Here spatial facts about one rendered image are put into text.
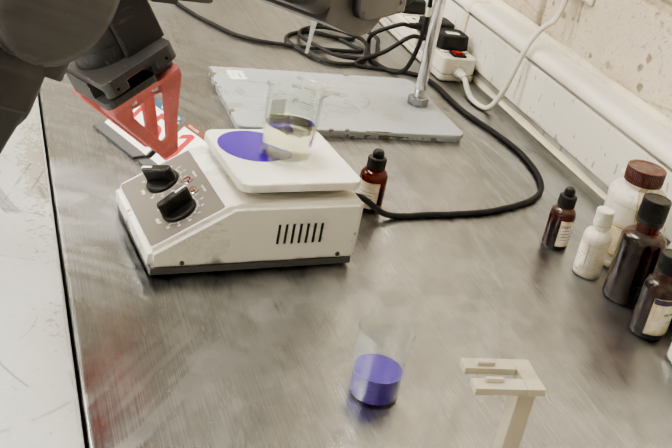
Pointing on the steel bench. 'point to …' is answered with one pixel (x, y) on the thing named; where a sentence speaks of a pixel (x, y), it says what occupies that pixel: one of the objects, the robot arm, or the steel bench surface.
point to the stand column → (434, 28)
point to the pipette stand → (514, 410)
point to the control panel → (146, 206)
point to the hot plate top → (323, 166)
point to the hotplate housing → (253, 228)
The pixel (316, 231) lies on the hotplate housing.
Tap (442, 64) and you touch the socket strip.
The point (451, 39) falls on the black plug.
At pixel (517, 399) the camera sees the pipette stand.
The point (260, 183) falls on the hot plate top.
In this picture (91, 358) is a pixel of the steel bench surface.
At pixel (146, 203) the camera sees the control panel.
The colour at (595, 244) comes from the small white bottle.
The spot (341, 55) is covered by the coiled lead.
